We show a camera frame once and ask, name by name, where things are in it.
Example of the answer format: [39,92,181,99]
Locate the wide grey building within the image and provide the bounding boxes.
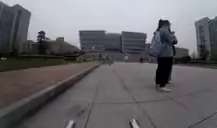
[78,30,149,63]

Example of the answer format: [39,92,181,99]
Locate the grey paved plaza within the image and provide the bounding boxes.
[15,62,217,128]

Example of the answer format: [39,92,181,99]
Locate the low building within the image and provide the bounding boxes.
[174,47,190,60]
[27,37,80,56]

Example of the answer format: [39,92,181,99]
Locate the group of people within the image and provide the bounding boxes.
[151,18,179,93]

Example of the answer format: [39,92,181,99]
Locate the robot's own part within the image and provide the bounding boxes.
[64,119,76,128]
[129,118,141,128]

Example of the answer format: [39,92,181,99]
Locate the grey stone kerb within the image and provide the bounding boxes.
[0,63,101,128]

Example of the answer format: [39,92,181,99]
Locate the tree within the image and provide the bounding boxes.
[36,30,48,54]

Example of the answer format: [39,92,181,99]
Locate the grass strip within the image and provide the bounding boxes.
[0,57,79,73]

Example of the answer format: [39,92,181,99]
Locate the red brick strip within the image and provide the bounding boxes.
[0,62,99,111]

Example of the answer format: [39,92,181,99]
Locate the tall grey building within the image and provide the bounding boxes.
[0,0,32,56]

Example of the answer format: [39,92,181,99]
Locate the pale grey building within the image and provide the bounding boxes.
[194,15,217,62]

